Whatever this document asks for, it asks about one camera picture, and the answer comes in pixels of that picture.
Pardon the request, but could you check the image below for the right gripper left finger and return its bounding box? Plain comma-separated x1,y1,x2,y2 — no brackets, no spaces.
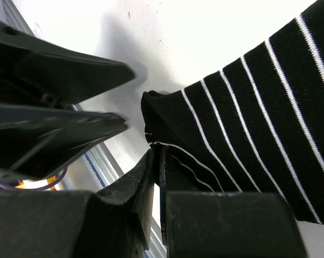
0,150,154,257

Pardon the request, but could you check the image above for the aluminium front rail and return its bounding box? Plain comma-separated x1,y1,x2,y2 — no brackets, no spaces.
2,1,167,257

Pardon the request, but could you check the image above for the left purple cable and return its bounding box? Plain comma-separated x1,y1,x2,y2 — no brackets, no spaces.
0,166,69,191

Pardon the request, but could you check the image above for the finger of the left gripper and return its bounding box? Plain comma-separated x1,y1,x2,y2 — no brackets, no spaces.
0,21,135,106
0,104,128,180

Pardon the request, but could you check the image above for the black white striped sock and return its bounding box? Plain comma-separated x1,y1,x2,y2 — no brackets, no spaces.
141,1,324,224

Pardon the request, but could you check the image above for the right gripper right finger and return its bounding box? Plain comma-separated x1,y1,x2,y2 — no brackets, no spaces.
160,148,307,257

